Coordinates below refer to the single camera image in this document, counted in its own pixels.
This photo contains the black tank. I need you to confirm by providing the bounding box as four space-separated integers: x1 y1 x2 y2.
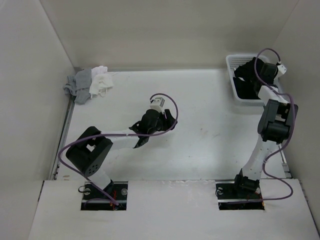
234 57 265 86
233 77 260 100

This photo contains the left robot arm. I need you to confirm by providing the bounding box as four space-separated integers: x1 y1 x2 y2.
65 109 178 200

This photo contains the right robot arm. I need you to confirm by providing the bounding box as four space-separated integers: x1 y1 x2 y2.
231 57 298 198

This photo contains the black tank top in basket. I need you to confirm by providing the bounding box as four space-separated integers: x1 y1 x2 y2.
233 77 260 100

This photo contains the white tank top on table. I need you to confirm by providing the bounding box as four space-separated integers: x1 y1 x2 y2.
89 65 114 99

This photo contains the grey tank top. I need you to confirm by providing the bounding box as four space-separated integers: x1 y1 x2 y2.
62 68 92 105

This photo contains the white plastic basket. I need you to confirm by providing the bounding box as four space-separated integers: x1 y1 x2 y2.
225 53 287 106

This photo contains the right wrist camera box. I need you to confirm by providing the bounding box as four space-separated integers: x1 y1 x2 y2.
276 64 287 78

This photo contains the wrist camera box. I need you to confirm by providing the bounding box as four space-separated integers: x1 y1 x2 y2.
276 64 287 78
149 97 165 113

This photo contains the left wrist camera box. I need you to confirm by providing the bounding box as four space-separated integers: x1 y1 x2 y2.
149 97 165 113

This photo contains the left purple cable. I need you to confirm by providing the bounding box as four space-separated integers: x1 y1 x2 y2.
57 93 179 208

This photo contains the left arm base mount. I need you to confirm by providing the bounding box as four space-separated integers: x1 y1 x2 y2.
78 181 129 211

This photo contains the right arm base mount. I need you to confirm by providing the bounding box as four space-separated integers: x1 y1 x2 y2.
215 181 265 211

